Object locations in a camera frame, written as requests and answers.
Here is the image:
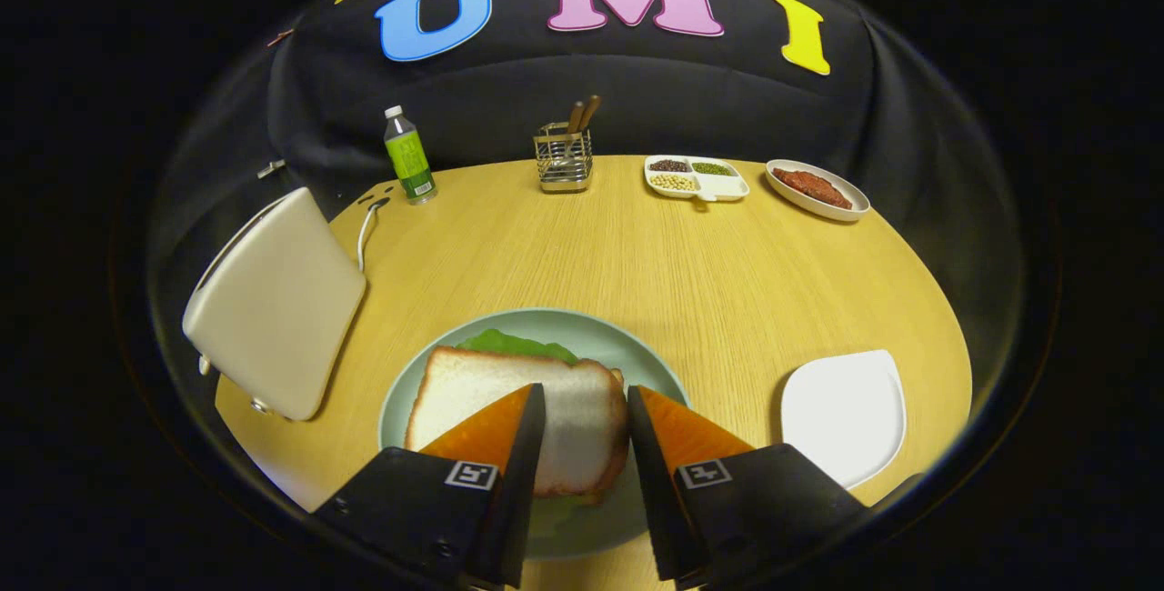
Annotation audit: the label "green lettuce leaf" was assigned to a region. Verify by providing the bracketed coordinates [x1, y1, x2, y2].
[455, 328, 583, 539]

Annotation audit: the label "white toaster cable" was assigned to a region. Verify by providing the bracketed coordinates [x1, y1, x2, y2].
[356, 198, 390, 274]

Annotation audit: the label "white toaster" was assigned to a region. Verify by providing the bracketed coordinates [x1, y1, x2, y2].
[182, 186, 367, 422]

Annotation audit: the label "red meat slice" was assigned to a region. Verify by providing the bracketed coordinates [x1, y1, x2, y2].
[773, 168, 854, 210]

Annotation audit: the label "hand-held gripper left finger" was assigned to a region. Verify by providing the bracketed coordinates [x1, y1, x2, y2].
[314, 382, 547, 590]

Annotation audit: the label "round white meat plate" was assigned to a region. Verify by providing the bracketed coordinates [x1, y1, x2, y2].
[766, 159, 871, 223]

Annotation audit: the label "white bread slice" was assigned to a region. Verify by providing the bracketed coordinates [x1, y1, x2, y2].
[404, 346, 631, 506]

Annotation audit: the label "white leaf-shaped plate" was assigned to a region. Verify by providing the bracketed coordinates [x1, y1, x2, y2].
[780, 349, 908, 490]

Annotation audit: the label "metal wire utensil holder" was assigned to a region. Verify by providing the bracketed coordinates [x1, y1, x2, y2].
[533, 122, 595, 195]

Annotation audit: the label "pale green round plate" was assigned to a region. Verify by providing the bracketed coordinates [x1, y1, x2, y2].
[378, 307, 692, 561]

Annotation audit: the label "white divided dish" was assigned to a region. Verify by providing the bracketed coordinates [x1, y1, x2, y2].
[644, 155, 751, 203]

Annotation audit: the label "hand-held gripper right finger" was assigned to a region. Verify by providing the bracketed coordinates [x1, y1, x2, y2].
[627, 385, 869, 590]

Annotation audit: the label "green label drink bottle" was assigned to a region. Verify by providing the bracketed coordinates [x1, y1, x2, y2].
[383, 105, 438, 205]

